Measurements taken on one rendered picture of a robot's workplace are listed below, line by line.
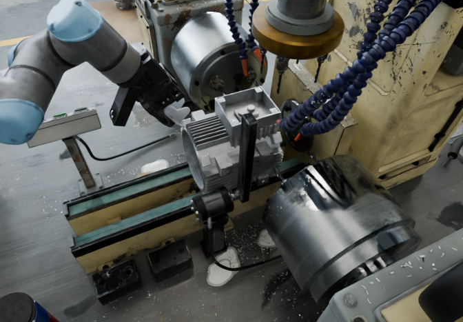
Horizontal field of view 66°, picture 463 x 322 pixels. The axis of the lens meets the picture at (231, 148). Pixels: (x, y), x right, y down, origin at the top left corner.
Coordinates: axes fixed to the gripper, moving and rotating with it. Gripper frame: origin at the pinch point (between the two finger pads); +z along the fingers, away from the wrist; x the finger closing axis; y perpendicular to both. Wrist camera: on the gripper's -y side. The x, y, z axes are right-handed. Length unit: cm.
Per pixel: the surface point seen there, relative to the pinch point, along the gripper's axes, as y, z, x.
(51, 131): -24.8, -11.8, 11.8
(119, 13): -28, 92, 236
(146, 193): -18.6, 10.3, -3.0
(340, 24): 39.8, -5.7, -11.0
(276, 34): 28.4, -12.3, -9.3
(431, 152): 50, 47, -24
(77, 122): -19.3, -9.0, 12.0
